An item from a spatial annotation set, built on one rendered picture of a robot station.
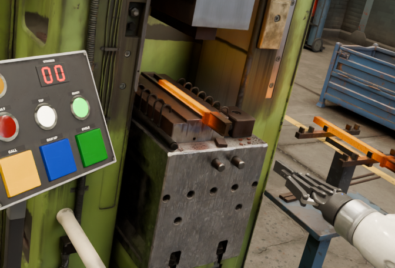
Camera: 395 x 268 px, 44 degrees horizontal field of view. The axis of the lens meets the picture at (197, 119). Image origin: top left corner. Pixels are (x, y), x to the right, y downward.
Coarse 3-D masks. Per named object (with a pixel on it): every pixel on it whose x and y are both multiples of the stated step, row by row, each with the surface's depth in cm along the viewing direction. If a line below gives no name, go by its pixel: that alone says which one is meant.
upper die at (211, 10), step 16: (160, 0) 146; (176, 0) 138; (192, 0) 132; (208, 0) 132; (224, 0) 135; (240, 0) 138; (176, 16) 139; (192, 16) 132; (208, 16) 134; (224, 16) 137; (240, 16) 140
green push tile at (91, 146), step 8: (80, 136) 110; (88, 136) 112; (96, 136) 114; (80, 144) 109; (88, 144) 111; (96, 144) 113; (104, 144) 115; (80, 152) 109; (88, 152) 111; (96, 152) 113; (104, 152) 115; (88, 160) 110; (96, 160) 112
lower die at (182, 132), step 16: (144, 80) 174; (144, 96) 160; (160, 96) 160; (176, 96) 160; (192, 96) 166; (144, 112) 158; (176, 112) 150; (192, 112) 152; (160, 128) 149; (176, 128) 144; (192, 128) 148; (208, 128) 151
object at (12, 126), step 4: (4, 116) 95; (8, 116) 96; (0, 120) 94; (4, 120) 95; (8, 120) 96; (12, 120) 97; (0, 124) 94; (4, 124) 95; (8, 124) 96; (12, 124) 96; (0, 128) 94; (4, 128) 95; (8, 128) 95; (12, 128) 96; (0, 132) 94; (4, 132) 95; (8, 132) 95; (12, 132) 96; (4, 136) 95; (8, 136) 95
